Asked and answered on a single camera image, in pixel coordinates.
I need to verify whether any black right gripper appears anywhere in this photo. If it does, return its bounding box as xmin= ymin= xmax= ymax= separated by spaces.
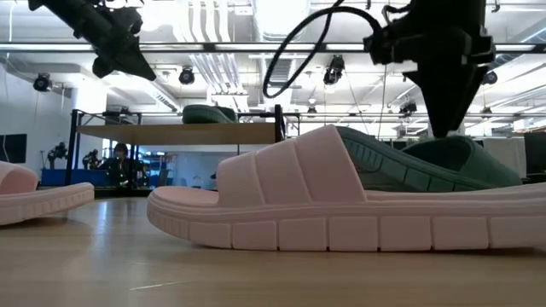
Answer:
xmin=383 ymin=0 xmax=496 ymax=139

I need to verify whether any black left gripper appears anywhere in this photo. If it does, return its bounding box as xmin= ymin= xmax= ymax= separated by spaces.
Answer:
xmin=74 ymin=3 xmax=157 ymax=82

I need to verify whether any black desk monitor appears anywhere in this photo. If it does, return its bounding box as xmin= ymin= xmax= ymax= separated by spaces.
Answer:
xmin=523 ymin=131 xmax=546 ymax=175

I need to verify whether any person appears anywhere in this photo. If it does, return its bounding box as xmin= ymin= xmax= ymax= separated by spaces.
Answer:
xmin=98 ymin=142 xmax=134 ymax=188

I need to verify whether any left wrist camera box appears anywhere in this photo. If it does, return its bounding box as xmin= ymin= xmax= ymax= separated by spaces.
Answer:
xmin=120 ymin=6 xmax=145 ymax=38

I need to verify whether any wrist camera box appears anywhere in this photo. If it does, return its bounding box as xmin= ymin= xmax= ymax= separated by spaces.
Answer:
xmin=363 ymin=32 xmax=387 ymax=66
xmin=120 ymin=6 xmax=145 ymax=38

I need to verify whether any wooden shelf with black frame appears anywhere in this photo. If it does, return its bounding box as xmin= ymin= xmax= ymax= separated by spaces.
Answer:
xmin=63 ymin=104 xmax=287 ymax=198

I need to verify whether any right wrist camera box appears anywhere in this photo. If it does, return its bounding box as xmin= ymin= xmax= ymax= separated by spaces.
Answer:
xmin=363 ymin=32 xmax=387 ymax=66

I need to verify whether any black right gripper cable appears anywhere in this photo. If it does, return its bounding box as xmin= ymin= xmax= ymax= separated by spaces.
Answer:
xmin=261 ymin=0 xmax=385 ymax=100

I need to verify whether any black wall monitor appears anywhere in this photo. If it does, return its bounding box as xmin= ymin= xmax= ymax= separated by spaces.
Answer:
xmin=0 ymin=133 xmax=28 ymax=165

